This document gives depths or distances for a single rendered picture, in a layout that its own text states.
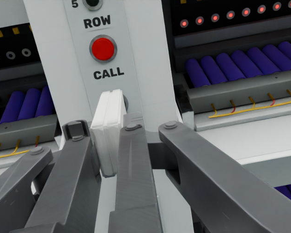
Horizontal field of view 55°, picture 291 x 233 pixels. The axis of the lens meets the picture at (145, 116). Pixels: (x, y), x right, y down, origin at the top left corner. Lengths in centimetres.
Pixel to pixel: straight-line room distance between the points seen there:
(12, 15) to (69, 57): 5
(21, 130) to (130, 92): 14
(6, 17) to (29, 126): 12
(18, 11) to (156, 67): 11
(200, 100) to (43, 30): 17
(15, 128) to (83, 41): 15
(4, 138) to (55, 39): 15
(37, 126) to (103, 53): 13
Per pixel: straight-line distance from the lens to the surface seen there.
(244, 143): 28
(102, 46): 21
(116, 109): 16
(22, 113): 35
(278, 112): 31
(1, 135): 33
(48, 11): 22
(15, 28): 39
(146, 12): 21
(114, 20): 21
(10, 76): 42
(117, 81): 21
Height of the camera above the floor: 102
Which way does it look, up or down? 20 degrees down
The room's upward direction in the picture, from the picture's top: 10 degrees counter-clockwise
